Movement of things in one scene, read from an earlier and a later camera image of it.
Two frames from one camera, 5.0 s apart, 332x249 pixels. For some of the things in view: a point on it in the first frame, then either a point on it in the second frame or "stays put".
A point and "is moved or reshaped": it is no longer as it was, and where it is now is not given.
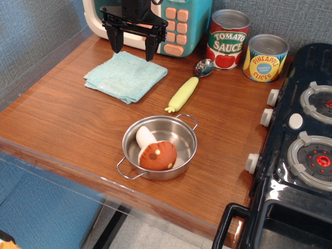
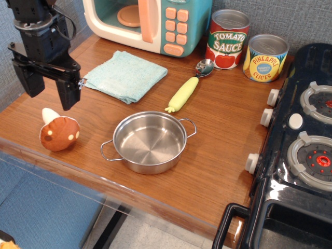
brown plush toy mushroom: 154,155 -> 59,132
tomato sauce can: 228,32 stays put
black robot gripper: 135,16 -> 45,46
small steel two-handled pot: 180,133 is moved or reshaped
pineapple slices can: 265,58 stays put
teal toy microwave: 189,31 stays put
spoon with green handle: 203,67 stays put
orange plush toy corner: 9,245 stays put
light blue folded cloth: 125,77 stays put
